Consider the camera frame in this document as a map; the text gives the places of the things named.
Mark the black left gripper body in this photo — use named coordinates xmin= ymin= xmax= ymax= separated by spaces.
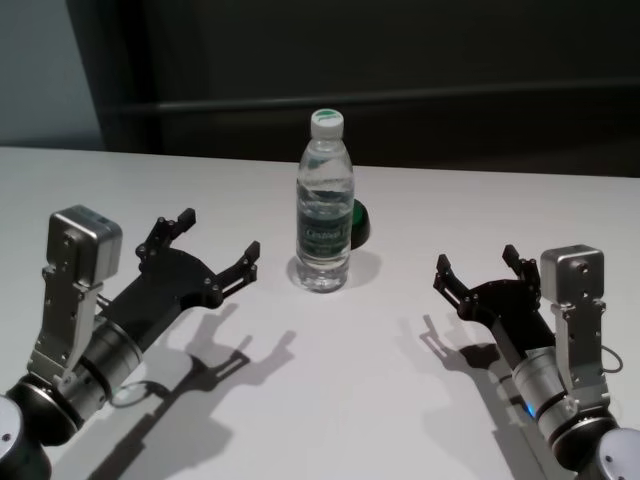
xmin=99 ymin=247 xmax=214 ymax=351

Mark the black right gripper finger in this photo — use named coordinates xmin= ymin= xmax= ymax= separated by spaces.
xmin=433 ymin=253 xmax=481 ymax=320
xmin=502 ymin=244 xmax=542 ymax=297

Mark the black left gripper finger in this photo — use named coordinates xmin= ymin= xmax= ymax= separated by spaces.
xmin=135 ymin=207 xmax=196 ymax=274
xmin=202 ymin=240 xmax=261 ymax=307

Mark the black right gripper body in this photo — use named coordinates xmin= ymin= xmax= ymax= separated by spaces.
xmin=472 ymin=278 xmax=556 ymax=359

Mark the clear water bottle green label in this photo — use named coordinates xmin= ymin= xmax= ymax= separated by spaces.
xmin=294 ymin=108 xmax=355 ymax=294

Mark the green button black base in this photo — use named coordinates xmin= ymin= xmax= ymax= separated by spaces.
xmin=349 ymin=198 xmax=373 ymax=251

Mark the dark vertical column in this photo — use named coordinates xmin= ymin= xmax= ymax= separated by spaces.
xmin=99 ymin=0 xmax=166 ymax=154

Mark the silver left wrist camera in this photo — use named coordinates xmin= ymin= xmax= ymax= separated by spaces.
xmin=28 ymin=204 xmax=124 ymax=397

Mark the black right arm cable loop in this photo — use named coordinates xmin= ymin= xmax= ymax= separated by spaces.
xmin=601 ymin=344 xmax=624 ymax=374

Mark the grey horizontal rail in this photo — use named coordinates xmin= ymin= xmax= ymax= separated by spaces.
xmin=154 ymin=96 xmax=640 ymax=115

